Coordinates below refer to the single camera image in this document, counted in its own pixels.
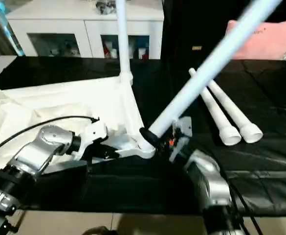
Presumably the white plastic table top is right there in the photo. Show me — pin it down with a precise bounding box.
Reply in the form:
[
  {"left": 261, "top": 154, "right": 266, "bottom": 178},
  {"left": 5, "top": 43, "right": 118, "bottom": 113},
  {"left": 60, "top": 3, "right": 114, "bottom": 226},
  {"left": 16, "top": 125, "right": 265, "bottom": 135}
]
[{"left": 0, "top": 73, "right": 157, "bottom": 160}]

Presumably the white plastic table leg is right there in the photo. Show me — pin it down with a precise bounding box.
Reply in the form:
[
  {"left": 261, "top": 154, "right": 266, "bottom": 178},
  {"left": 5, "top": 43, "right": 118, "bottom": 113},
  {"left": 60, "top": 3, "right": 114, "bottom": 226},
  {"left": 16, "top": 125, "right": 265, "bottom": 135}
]
[
  {"left": 189, "top": 69, "right": 242, "bottom": 147},
  {"left": 115, "top": 0, "right": 134, "bottom": 85},
  {"left": 208, "top": 81, "right": 264, "bottom": 144},
  {"left": 135, "top": 0, "right": 283, "bottom": 153}
]

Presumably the black work mat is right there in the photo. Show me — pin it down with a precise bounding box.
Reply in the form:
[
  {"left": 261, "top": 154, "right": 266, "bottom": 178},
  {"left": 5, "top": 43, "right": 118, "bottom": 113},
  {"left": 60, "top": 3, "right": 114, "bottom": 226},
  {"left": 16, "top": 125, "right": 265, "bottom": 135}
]
[{"left": 0, "top": 55, "right": 286, "bottom": 216}]

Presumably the dark robot foot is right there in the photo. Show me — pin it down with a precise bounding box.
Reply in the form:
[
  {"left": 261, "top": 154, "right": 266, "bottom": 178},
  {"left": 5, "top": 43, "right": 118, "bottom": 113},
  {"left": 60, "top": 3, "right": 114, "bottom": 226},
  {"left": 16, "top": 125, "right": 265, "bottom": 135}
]
[{"left": 82, "top": 227, "right": 113, "bottom": 235}]

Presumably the black furniture with yellow label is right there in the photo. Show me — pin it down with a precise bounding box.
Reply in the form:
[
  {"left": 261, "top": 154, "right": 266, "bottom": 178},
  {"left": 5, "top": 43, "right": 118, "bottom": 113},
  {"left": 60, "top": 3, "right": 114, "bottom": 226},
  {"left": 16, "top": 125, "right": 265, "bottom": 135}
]
[{"left": 161, "top": 0, "right": 286, "bottom": 62}]

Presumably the white cabinet with glass doors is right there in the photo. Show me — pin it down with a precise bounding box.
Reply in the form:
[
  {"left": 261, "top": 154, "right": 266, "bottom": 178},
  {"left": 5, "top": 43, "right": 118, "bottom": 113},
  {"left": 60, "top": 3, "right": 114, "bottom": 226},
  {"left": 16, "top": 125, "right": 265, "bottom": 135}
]
[{"left": 6, "top": 0, "right": 165, "bottom": 60}]

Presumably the dark ornament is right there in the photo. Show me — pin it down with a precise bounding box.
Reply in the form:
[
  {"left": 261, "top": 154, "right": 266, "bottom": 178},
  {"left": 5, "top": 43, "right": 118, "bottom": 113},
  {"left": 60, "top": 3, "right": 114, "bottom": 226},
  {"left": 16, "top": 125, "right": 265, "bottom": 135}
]
[{"left": 96, "top": 0, "right": 118, "bottom": 15}]

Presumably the pink pillow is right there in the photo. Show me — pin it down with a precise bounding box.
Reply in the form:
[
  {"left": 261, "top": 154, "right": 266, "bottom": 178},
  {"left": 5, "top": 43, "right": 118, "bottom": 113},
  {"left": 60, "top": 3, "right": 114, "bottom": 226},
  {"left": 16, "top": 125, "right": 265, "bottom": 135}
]
[{"left": 226, "top": 19, "right": 286, "bottom": 61}]

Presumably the grey curtain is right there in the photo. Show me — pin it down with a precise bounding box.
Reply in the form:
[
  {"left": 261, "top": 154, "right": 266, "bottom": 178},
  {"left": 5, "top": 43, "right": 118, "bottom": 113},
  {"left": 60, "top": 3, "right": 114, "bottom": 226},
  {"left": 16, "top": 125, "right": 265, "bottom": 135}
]
[{"left": 0, "top": 0, "right": 26, "bottom": 62}]

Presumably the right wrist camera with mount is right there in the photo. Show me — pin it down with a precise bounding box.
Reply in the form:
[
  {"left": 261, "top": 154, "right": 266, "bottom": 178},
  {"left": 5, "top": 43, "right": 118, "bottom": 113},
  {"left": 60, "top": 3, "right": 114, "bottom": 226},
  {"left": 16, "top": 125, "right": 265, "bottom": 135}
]
[{"left": 171, "top": 117, "right": 194, "bottom": 163}]

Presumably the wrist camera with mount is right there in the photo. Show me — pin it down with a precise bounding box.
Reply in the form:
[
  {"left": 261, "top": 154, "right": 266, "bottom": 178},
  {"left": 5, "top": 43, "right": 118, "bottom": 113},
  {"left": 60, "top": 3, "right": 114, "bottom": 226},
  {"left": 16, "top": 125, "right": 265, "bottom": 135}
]
[
  {"left": 171, "top": 117, "right": 194, "bottom": 163},
  {"left": 74, "top": 119, "right": 110, "bottom": 160}
]

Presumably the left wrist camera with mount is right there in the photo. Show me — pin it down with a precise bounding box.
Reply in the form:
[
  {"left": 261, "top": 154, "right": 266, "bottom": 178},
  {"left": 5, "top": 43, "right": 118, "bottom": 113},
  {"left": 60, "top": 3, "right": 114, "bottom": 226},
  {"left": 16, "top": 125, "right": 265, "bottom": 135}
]
[{"left": 74, "top": 119, "right": 110, "bottom": 160}]

